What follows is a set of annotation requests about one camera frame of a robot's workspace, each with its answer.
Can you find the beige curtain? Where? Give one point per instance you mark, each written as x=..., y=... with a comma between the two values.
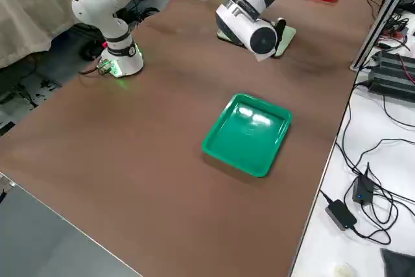
x=32, y=14

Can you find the black adapter with blue light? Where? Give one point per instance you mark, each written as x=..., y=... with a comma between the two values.
x=361, y=190

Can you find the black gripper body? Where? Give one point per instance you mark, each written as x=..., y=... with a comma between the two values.
x=281, y=28

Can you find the black ribbed power supply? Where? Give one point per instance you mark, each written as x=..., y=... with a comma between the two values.
x=394, y=76

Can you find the dark grey cloth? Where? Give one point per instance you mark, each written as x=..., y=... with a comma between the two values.
x=400, y=264

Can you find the black flat power adapter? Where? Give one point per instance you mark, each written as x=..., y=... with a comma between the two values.
x=340, y=213

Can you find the green plastic tray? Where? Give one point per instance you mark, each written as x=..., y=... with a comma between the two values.
x=246, y=137

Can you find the aluminium frame post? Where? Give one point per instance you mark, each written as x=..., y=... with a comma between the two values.
x=376, y=24

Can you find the pale green flat tray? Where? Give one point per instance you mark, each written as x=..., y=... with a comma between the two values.
x=288, y=35

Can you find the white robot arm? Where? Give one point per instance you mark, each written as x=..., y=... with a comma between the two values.
x=246, y=27

